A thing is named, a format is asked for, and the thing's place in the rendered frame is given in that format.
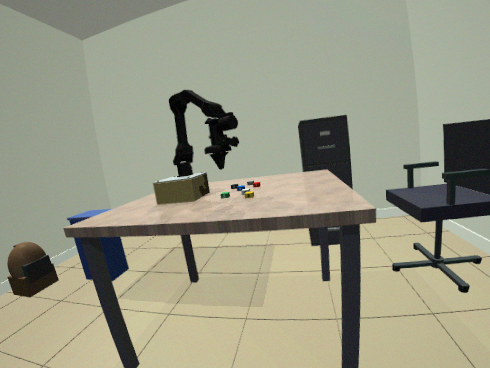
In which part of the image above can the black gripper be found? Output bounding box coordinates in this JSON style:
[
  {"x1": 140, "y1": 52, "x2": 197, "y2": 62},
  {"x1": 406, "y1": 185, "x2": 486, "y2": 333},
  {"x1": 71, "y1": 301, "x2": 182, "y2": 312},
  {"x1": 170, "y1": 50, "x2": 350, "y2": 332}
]
[{"x1": 204, "y1": 132, "x2": 231, "y2": 169}]

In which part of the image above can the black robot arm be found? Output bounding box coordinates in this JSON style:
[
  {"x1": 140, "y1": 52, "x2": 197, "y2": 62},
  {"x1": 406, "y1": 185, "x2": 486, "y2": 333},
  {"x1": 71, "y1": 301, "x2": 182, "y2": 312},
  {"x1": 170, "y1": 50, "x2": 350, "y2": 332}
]
[{"x1": 169, "y1": 90, "x2": 239, "y2": 177}]

